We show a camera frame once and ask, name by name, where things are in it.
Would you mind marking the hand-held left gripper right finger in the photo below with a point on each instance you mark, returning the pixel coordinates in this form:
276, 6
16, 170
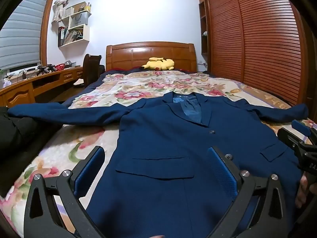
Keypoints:
223, 173

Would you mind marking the person's right hand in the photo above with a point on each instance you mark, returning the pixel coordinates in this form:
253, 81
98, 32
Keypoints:
302, 191

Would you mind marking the white paper bag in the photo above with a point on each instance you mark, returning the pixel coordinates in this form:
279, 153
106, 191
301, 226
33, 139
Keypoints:
78, 21

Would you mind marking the row of books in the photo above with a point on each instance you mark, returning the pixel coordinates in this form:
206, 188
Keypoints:
70, 36

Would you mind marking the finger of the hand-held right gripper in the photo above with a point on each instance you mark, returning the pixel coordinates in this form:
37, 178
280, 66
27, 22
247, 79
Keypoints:
301, 127
294, 142

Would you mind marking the wooden bed headboard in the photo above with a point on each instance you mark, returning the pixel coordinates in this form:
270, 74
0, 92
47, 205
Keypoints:
148, 52

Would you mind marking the dark brown chair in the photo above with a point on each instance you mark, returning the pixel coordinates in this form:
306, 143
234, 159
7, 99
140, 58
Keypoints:
91, 67

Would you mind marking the black garment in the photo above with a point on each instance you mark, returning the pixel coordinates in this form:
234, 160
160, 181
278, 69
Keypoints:
19, 133

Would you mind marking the yellow container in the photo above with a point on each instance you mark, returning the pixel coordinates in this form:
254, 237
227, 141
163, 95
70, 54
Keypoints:
88, 8

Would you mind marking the red basket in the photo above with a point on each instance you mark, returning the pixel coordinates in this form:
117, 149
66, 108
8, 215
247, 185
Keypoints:
60, 67

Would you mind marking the wooden desk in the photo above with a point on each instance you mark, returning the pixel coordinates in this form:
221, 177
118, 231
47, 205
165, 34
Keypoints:
22, 91

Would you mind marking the black tripod device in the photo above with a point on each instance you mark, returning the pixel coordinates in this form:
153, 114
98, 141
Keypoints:
45, 69

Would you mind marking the white wall shelf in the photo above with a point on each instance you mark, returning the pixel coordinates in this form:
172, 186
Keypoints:
85, 33

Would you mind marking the wooden slatted wardrobe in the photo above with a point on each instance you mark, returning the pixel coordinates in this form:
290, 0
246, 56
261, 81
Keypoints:
260, 34

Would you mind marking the grey desk item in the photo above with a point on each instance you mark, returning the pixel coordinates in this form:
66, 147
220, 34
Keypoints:
68, 64

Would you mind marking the tied beige curtain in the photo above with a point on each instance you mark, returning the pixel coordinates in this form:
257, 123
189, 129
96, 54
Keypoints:
60, 5

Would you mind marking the grey window blind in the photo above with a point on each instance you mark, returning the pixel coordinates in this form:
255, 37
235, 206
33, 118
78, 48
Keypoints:
19, 34

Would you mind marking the floral blanket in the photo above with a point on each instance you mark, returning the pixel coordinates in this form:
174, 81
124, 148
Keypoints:
138, 89

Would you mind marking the yellow plush toy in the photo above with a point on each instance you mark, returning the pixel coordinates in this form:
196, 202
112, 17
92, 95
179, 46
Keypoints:
158, 64

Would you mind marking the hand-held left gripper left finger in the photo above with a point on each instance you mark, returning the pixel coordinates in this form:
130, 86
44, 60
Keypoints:
89, 171

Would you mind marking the navy blue suit jacket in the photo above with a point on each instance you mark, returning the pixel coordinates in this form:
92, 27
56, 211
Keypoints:
161, 141

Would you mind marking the wooden window frame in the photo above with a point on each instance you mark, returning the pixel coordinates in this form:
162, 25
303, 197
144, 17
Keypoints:
45, 29

